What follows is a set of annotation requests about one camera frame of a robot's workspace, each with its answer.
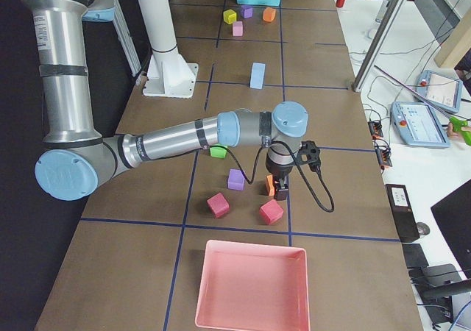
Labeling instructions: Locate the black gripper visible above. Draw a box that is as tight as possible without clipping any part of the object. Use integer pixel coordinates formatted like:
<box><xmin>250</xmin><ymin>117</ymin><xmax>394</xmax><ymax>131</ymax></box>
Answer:
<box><xmin>265</xmin><ymin>157</ymin><xmax>296</xmax><ymax>201</ymax></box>

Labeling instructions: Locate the green handheld tool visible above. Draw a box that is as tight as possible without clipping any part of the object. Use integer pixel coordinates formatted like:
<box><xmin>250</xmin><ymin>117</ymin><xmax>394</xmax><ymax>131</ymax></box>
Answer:
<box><xmin>447</xmin><ymin>116</ymin><xmax>471</xmax><ymax>146</ymax></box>

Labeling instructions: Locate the purple foam cube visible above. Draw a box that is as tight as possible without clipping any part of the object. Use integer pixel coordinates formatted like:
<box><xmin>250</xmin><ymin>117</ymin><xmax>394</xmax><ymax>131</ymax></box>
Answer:
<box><xmin>227</xmin><ymin>168</ymin><xmax>246</xmax><ymax>191</ymax></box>
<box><xmin>240</xmin><ymin>5</ymin><xmax>253</xmax><ymax>19</ymax></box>

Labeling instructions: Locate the purple foam cube near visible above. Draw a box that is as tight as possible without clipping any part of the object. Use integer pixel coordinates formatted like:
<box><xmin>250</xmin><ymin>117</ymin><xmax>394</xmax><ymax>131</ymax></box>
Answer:
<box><xmin>227</xmin><ymin>168</ymin><xmax>246</xmax><ymax>191</ymax></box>

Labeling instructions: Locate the orange foam cube near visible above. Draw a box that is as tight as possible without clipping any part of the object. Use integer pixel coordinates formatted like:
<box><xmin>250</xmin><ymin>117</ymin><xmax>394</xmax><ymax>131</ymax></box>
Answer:
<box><xmin>265</xmin><ymin>174</ymin><xmax>276</xmax><ymax>197</ymax></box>

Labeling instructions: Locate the aluminium frame post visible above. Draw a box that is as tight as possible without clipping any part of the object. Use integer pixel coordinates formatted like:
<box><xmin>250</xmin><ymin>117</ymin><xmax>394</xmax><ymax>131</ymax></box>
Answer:
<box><xmin>352</xmin><ymin>0</ymin><xmax>407</xmax><ymax>93</ymax></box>

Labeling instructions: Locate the orange foam cube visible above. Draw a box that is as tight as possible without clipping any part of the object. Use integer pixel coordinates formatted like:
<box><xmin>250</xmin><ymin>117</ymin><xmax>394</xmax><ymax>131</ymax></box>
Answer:
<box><xmin>263</xmin><ymin>7</ymin><xmax>277</xmax><ymax>23</ymax></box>
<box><xmin>265</xmin><ymin>174</ymin><xmax>276</xmax><ymax>197</ymax></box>

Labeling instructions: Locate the far teach pendant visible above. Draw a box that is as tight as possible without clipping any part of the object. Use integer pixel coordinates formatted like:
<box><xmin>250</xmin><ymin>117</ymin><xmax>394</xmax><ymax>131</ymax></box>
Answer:
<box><xmin>416</xmin><ymin>70</ymin><xmax>463</xmax><ymax>113</ymax></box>

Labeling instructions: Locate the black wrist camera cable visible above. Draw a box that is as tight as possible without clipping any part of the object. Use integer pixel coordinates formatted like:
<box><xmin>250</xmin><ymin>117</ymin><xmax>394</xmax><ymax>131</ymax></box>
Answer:
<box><xmin>220</xmin><ymin>143</ymin><xmax>335</xmax><ymax>213</ymax></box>

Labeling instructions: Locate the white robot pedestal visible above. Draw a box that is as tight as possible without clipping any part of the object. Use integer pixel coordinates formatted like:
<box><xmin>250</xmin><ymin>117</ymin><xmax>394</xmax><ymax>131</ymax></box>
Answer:
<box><xmin>138</xmin><ymin>0</ymin><xmax>199</xmax><ymax>99</ymax></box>

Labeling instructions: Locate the pink foam cube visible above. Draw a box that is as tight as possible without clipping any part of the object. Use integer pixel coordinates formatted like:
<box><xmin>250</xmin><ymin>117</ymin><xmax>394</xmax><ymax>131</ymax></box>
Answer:
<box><xmin>232</xmin><ymin>21</ymin><xmax>244</xmax><ymax>37</ymax></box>

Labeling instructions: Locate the teach pendant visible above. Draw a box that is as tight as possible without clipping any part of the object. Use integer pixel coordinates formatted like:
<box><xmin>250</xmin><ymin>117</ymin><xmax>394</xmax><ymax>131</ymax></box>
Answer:
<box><xmin>416</xmin><ymin>70</ymin><xmax>463</xmax><ymax>113</ymax></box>
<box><xmin>391</xmin><ymin>102</ymin><xmax>450</xmax><ymax>149</ymax></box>

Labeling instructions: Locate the light blue foam cube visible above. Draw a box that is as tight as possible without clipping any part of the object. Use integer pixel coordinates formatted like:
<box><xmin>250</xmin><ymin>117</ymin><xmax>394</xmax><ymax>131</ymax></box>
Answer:
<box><xmin>251</xmin><ymin>63</ymin><xmax>266</xmax><ymax>77</ymax></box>
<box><xmin>249</xmin><ymin>74</ymin><xmax>264</xmax><ymax>89</ymax></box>

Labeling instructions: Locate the orange black connector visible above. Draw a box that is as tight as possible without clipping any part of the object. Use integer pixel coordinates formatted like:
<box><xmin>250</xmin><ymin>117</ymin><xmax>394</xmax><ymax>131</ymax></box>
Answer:
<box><xmin>368</xmin><ymin>120</ymin><xmax>383</xmax><ymax>140</ymax></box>
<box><xmin>375</xmin><ymin>144</ymin><xmax>392</xmax><ymax>170</ymax></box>

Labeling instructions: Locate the black power box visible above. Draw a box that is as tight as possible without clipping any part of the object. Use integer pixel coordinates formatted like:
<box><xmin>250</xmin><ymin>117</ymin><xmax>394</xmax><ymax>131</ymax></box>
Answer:
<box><xmin>385</xmin><ymin>184</ymin><xmax>419</xmax><ymax>243</ymax></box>

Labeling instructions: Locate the near teach pendant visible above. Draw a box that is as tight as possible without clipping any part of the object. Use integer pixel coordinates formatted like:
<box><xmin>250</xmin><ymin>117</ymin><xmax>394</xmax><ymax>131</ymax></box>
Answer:
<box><xmin>391</xmin><ymin>102</ymin><xmax>450</xmax><ymax>149</ymax></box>

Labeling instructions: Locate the black monitor corner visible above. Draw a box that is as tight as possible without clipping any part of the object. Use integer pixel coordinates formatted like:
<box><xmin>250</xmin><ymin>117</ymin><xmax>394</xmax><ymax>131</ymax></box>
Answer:
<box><xmin>431</xmin><ymin>183</ymin><xmax>471</xmax><ymax>277</ymax></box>

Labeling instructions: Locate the green foam cube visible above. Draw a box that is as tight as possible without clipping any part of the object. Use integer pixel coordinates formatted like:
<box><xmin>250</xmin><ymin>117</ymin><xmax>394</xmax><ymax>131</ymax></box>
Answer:
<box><xmin>210</xmin><ymin>144</ymin><xmax>227</xmax><ymax>159</ymax></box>

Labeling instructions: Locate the orange black connector far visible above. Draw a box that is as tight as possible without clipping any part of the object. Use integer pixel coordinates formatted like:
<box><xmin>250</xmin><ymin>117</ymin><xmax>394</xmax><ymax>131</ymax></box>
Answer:
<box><xmin>368</xmin><ymin>120</ymin><xmax>383</xmax><ymax>140</ymax></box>

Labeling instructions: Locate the orange black connector near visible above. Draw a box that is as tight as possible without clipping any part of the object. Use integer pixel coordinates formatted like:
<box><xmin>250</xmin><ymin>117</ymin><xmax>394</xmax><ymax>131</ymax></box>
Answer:
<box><xmin>375</xmin><ymin>144</ymin><xmax>392</xmax><ymax>170</ymax></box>

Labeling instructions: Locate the orange foam cube far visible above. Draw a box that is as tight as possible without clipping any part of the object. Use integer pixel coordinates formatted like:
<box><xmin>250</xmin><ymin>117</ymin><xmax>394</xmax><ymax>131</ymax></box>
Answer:
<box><xmin>263</xmin><ymin>7</ymin><xmax>277</xmax><ymax>23</ymax></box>

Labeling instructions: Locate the purple foam cube far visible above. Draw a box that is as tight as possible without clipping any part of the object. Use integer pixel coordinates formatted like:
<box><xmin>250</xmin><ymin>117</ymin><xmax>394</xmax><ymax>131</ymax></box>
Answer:
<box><xmin>240</xmin><ymin>5</ymin><xmax>253</xmax><ymax>19</ymax></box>

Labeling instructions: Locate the pink plastic tray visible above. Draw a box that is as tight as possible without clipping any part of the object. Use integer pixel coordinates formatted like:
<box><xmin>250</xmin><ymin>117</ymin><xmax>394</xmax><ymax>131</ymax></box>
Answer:
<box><xmin>195</xmin><ymin>240</ymin><xmax>311</xmax><ymax>330</ymax></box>

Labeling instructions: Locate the yellow foam cube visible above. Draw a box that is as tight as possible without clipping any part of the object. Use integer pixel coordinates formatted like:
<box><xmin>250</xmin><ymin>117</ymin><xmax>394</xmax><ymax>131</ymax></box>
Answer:
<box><xmin>223</xmin><ymin>9</ymin><xmax>237</xmax><ymax>25</ymax></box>

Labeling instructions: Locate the dark red foam cube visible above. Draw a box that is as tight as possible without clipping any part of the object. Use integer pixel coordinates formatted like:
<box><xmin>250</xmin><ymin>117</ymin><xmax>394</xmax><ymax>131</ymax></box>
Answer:
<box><xmin>207</xmin><ymin>193</ymin><xmax>230</xmax><ymax>218</ymax></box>

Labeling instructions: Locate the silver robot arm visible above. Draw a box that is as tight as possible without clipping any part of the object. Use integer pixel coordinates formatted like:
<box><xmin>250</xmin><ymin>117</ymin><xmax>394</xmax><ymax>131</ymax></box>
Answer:
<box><xmin>21</xmin><ymin>0</ymin><xmax>308</xmax><ymax>201</ymax></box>

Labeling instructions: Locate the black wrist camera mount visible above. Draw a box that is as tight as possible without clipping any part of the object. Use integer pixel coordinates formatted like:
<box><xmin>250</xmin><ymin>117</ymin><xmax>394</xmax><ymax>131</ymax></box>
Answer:
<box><xmin>297</xmin><ymin>140</ymin><xmax>322</xmax><ymax>173</ymax></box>

